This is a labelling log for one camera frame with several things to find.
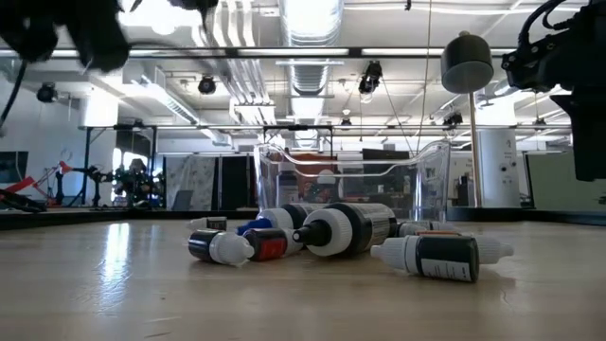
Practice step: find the small blue food coloring bottle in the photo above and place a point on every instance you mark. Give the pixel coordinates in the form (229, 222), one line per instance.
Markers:
(408, 229)

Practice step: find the clear plastic bin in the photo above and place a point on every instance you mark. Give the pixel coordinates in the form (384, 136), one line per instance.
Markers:
(426, 189)

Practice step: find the small black food coloring bottle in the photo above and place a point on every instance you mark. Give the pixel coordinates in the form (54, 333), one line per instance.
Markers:
(445, 258)
(222, 247)
(215, 223)

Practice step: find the large blue food coloring bottle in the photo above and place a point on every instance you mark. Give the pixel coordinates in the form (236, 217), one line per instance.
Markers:
(279, 218)

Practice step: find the red desk lamp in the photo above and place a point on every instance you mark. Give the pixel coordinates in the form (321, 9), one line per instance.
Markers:
(66, 167)

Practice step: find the large black food coloring bottle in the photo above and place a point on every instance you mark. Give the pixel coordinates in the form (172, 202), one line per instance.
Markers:
(360, 227)

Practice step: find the large purple food coloring bottle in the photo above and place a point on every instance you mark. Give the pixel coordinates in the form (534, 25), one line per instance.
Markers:
(288, 189)

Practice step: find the marbled partition panel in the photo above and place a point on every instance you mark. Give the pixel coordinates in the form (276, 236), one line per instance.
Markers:
(189, 182)

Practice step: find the black horizontal ceiling bar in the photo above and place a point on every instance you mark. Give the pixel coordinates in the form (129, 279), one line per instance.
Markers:
(355, 52)

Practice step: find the white building column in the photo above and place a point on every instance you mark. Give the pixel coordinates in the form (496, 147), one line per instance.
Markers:
(497, 161)

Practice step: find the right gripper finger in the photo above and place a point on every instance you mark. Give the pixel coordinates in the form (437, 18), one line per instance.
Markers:
(589, 142)

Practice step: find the black ceiling spotlight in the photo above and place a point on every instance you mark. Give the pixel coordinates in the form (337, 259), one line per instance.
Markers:
(452, 118)
(370, 77)
(46, 92)
(207, 84)

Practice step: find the black brass-stem desk lamp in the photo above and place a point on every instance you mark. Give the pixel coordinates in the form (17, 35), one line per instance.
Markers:
(466, 61)

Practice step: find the dark wall screen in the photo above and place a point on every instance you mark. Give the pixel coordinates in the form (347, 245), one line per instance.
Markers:
(13, 166)

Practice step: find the silver ventilation duct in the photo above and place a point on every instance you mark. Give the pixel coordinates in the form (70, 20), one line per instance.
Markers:
(310, 80)

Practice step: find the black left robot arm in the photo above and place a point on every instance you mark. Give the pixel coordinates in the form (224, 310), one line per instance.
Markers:
(28, 33)

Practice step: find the person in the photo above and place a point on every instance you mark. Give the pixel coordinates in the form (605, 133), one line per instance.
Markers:
(137, 182)

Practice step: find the grey-green partition panel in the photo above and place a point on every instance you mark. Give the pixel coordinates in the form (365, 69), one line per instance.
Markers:
(563, 182)

